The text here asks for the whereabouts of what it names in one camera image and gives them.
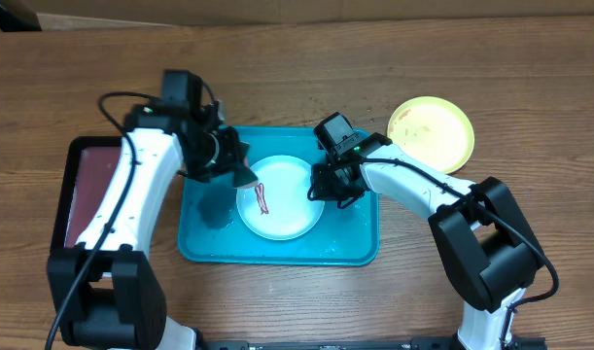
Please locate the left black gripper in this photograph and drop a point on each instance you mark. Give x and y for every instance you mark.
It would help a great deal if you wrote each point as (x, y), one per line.
(231, 157)

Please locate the dark green sponge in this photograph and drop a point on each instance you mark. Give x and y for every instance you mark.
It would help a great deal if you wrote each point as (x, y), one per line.
(243, 177)

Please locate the light blue plate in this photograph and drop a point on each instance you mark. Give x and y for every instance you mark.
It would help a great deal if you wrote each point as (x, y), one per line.
(278, 207)

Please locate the cardboard backboard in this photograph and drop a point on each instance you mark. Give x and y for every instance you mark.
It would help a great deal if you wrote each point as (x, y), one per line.
(23, 14)

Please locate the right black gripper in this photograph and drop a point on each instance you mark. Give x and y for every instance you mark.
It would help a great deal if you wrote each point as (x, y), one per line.
(323, 192)

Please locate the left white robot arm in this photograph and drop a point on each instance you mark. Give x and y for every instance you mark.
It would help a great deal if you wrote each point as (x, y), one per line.
(105, 293)

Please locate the teal plastic tray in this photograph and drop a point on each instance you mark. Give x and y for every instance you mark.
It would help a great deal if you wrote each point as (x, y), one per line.
(212, 231)

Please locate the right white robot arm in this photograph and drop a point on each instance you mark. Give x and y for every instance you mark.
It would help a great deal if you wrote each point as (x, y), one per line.
(489, 252)

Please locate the dark red sponge tray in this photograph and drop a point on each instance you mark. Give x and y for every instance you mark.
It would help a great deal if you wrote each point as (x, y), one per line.
(90, 165)

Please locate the yellow-green plate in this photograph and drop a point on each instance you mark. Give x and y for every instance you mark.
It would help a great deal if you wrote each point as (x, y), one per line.
(433, 131)

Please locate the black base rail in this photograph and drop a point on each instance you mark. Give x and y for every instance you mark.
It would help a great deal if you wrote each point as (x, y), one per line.
(374, 344)

